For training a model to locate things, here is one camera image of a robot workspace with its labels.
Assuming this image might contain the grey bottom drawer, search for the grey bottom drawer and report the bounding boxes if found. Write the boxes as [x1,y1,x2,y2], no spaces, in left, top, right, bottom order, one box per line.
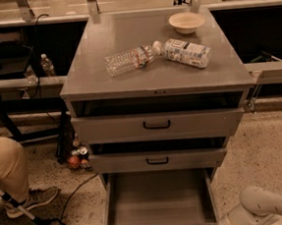
[103,168,218,225]

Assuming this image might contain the grey drawer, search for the grey drawer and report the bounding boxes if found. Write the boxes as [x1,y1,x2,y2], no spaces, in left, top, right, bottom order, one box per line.
[72,108,244,144]
[88,137,226,174]
[103,168,218,225]

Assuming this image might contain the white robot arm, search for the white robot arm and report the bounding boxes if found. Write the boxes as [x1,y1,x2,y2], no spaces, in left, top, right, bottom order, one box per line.
[217,186,282,225]

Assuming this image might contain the grey metal drawer cabinet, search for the grey metal drawer cabinet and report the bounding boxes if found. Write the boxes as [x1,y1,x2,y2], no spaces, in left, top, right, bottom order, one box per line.
[53,0,264,195]

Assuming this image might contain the grey middle drawer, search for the grey middle drawer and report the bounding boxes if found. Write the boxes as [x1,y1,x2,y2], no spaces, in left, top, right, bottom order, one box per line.
[88,137,226,174]

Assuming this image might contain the grey top drawer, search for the grey top drawer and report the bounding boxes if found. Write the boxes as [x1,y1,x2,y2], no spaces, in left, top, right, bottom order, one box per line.
[72,108,244,144]

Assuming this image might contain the clear empty plastic bottle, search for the clear empty plastic bottle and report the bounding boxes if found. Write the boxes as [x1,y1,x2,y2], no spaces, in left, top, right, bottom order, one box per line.
[105,45,155,77]

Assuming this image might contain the silver can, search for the silver can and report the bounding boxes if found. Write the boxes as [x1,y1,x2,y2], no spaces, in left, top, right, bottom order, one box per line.
[72,146,88,156]

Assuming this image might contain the labelled plastic water bottle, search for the labelled plastic water bottle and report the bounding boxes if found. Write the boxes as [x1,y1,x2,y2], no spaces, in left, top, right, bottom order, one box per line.
[153,38,210,69]

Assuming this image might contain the red apple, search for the red apple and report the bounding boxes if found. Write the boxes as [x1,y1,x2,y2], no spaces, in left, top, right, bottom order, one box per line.
[68,155,82,170]

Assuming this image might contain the beige paper bowl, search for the beige paper bowl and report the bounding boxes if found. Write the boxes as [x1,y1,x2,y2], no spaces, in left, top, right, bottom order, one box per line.
[168,12,205,34]

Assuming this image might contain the small upright water bottle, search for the small upright water bottle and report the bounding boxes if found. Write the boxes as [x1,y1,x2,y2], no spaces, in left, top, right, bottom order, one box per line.
[40,54,56,78]

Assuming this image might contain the grey sneaker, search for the grey sneaker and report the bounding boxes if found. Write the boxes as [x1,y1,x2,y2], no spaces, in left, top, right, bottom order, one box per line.
[5,187,59,218]

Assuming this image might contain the person leg beige trousers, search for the person leg beige trousers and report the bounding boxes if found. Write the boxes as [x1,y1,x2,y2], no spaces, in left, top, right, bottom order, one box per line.
[0,137,29,203]

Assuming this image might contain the tripod leg with foot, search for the tripod leg with foot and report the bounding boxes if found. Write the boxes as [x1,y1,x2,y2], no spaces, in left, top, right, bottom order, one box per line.
[0,187,64,225]

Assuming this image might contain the black floor cable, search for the black floor cable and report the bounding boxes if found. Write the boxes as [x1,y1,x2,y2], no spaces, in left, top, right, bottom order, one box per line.
[46,173,103,225]

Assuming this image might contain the black desk frame leg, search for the black desk frame leg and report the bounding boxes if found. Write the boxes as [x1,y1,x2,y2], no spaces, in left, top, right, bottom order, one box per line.
[0,99,69,160]

